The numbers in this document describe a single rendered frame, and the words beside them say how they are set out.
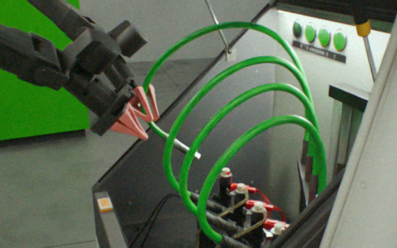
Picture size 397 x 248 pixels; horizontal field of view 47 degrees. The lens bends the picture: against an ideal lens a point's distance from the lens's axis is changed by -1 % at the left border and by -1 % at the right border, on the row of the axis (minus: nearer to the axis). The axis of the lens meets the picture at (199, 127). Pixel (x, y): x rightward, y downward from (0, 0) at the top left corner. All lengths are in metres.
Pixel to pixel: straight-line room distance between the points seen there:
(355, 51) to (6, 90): 3.48
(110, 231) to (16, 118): 3.21
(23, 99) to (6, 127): 0.29
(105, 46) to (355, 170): 0.46
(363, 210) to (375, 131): 0.11
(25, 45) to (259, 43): 0.70
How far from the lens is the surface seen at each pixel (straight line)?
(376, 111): 0.67
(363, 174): 0.66
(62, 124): 4.32
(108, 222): 1.17
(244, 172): 1.43
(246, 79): 1.32
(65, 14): 1.13
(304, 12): 1.16
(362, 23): 0.67
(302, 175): 1.05
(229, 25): 1.00
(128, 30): 1.07
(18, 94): 4.21
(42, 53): 0.84
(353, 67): 1.06
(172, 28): 7.51
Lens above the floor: 1.55
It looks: 20 degrees down
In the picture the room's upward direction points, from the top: straight up
